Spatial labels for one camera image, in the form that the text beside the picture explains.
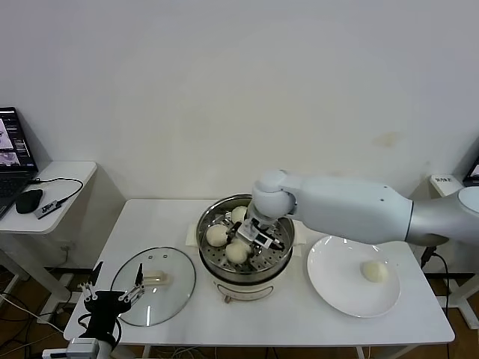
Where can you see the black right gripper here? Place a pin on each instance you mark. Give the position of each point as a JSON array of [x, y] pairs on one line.
[[257, 250]]

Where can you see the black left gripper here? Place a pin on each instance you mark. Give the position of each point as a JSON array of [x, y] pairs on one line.
[[106, 304]]

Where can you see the white steamed baozi bun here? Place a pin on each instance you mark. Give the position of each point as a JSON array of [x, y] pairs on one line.
[[217, 235], [373, 271], [237, 252], [238, 215]]

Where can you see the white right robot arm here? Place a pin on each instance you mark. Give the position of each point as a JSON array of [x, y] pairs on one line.
[[355, 209]]

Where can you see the perforated steel steamer basket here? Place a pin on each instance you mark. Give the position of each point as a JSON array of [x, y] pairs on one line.
[[269, 263]]

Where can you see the cream electric cooker pot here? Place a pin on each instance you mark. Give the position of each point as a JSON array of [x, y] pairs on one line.
[[243, 291]]

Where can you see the round glass lid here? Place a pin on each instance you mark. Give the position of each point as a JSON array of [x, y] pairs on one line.
[[176, 295]]

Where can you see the white round plate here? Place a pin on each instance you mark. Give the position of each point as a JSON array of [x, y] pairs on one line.
[[337, 288]]

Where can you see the grey usb hub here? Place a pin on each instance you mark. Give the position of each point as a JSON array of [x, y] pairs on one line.
[[46, 210]]

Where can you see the black computer mouse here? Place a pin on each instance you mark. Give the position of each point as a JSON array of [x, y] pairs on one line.
[[29, 202]]

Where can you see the white side desk with mouse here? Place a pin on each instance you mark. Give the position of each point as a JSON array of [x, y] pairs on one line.
[[75, 170]]

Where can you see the black laptop with lit screen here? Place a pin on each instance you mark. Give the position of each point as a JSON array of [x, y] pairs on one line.
[[15, 142]]

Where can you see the white printed label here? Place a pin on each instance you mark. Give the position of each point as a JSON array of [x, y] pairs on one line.
[[443, 180]]

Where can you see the white side desk with label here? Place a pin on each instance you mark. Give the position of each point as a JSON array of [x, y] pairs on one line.
[[464, 291]]

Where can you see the dark laptop showing only edge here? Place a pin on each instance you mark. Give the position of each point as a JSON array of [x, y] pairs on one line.
[[472, 174]]

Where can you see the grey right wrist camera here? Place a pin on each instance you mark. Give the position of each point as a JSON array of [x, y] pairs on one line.
[[258, 236]]

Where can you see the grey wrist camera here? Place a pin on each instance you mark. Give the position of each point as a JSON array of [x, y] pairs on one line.
[[82, 348], [258, 236]]

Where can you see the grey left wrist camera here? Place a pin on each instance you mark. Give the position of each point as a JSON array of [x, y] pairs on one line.
[[82, 348]]

